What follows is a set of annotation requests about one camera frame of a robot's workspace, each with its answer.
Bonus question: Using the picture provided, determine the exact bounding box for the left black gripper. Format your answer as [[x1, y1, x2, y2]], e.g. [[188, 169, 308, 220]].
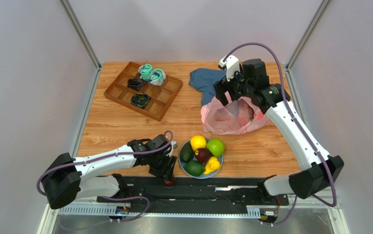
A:
[[149, 152, 177, 182]]

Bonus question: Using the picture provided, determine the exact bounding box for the dark red fake fruit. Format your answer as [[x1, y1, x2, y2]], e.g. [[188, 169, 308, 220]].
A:
[[164, 177, 175, 187]]

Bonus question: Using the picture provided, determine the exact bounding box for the blue plate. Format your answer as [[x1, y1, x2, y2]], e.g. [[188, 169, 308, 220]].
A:
[[178, 136, 225, 179]]

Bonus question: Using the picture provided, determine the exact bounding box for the blue cloth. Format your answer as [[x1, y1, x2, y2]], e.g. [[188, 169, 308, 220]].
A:
[[189, 68, 226, 106]]

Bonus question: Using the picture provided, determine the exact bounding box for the green fake lime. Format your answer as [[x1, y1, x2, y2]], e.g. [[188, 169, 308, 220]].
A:
[[184, 160, 205, 177]]

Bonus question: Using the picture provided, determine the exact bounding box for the green fake avocado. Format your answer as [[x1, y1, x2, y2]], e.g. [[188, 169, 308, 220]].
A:
[[179, 141, 195, 163]]

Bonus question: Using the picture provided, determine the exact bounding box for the pink plastic bag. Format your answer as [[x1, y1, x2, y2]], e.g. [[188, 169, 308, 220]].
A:
[[201, 92, 270, 135]]

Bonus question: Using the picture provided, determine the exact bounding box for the dark purple fake mangosteen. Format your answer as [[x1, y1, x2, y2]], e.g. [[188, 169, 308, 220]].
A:
[[195, 148, 212, 163]]

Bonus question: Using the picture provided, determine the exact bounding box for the yellow fake lemon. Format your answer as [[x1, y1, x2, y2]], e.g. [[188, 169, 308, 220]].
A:
[[190, 135, 207, 151]]

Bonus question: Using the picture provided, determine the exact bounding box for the yellow fake pear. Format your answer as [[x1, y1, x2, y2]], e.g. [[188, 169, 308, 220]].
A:
[[203, 156, 221, 175]]

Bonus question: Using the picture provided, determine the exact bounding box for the light green fake apple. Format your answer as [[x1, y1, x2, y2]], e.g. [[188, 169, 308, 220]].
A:
[[206, 138, 225, 157]]

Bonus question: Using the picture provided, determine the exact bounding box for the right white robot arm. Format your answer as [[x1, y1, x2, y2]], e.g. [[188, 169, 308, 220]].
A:
[[214, 56, 344, 199]]

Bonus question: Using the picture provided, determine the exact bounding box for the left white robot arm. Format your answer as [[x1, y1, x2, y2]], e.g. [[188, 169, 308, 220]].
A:
[[37, 134, 178, 210]]

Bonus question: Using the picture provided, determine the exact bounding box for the teal grey rolled sock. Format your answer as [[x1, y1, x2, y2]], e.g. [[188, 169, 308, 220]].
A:
[[148, 68, 167, 86]]

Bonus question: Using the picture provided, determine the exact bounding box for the teal white rolled sock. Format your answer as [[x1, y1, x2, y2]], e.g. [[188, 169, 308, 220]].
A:
[[138, 63, 153, 82]]

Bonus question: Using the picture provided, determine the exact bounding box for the wooden compartment tray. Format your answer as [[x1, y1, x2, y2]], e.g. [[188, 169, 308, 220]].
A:
[[104, 62, 183, 121]]

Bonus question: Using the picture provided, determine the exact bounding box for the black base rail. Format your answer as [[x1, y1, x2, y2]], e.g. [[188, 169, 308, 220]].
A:
[[112, 174, 291, 215]]

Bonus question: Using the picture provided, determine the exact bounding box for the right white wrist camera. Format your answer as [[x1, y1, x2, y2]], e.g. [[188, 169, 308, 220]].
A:
[[218, 55, 241, 81]]

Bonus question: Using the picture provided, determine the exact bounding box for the right aluminium corner post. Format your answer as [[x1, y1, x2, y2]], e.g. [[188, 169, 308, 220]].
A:
[[286, 0, 333, 70]]

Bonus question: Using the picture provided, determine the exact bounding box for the aluminium corner post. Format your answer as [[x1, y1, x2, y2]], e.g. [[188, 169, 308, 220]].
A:
[[286, 0, 333, 70], [59, 0, 102, 71]]

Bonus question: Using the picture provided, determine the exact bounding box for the aluminium frame rail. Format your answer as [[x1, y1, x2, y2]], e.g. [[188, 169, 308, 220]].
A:
[[37, 181, 351, 234]]

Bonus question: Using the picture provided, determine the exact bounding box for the left aluminium corner post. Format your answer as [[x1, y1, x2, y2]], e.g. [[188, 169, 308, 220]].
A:
[[59, 0, 102, 71]]

